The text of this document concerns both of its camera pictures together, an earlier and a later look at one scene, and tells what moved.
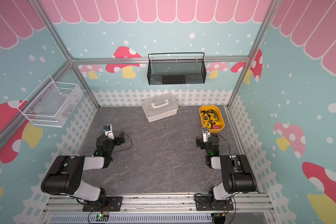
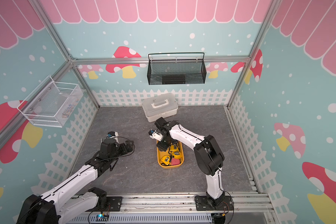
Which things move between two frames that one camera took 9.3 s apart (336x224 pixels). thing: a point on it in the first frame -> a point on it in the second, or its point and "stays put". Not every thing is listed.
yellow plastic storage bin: x=212 y=116 -> x=173 y=157
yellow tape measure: x=213 y=117 -> x=177 y=155
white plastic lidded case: x=160 y=106 stays put
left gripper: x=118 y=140 -> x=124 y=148
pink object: x=215 y=127 -> x=175 y=161
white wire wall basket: x=51 y=103 stays put
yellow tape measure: x=207 y=125 -> x=166 y=159
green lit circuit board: x=101 y=217 stays put
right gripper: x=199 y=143 -> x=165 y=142
